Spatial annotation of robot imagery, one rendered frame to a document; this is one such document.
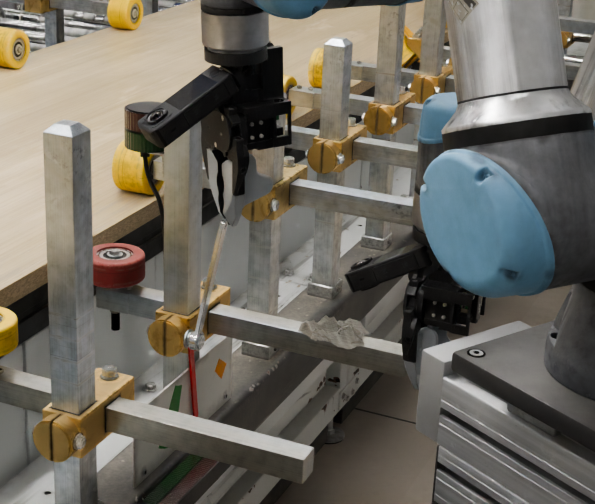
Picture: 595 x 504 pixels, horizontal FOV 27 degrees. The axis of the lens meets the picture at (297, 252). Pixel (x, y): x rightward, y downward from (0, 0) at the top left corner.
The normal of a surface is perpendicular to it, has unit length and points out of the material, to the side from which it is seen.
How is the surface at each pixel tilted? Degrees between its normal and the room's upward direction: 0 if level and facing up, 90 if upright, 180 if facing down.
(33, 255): 0
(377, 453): 0
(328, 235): 90
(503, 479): 90
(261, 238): 90
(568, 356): 73
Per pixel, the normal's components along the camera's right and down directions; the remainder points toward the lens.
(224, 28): -0.26, 0.39
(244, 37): 0.34, 0.38
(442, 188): -0.85, 0.27
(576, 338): -0.82, -0.15
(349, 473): 0.04, -0.93
